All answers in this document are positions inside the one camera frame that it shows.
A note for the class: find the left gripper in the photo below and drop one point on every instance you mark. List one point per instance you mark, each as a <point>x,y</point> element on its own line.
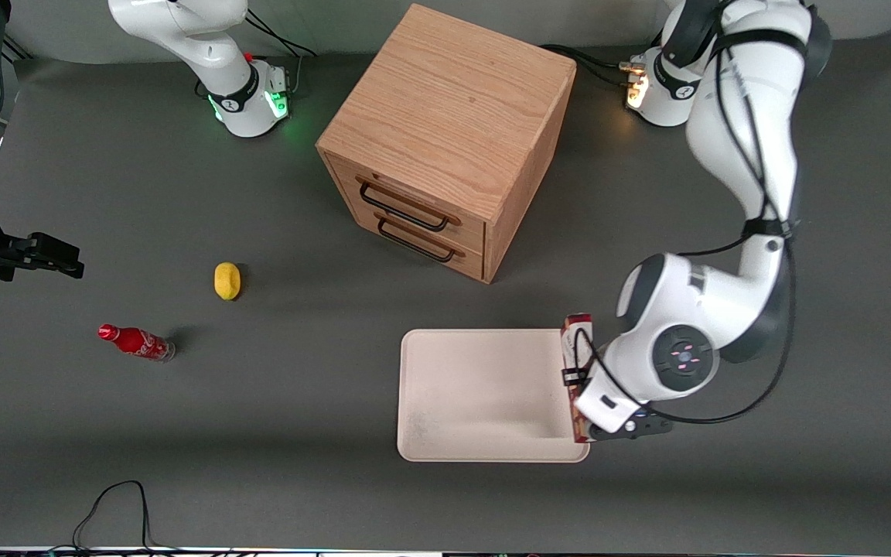
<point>567,377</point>

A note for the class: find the red cookie box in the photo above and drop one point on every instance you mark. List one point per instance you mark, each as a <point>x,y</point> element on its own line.
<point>575,340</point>

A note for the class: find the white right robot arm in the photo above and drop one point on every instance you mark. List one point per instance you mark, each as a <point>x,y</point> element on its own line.
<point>217,73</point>

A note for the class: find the beige plastic tray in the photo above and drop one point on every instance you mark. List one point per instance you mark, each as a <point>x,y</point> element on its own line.
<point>484,394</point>

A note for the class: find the red cola bottle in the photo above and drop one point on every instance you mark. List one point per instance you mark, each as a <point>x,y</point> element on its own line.
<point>136,341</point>

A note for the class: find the yellow lemon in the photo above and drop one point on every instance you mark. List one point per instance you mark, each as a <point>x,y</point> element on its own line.
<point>227,280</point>

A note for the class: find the wooden drawer cabinet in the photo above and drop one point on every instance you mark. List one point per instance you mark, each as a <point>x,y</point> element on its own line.
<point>453,116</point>

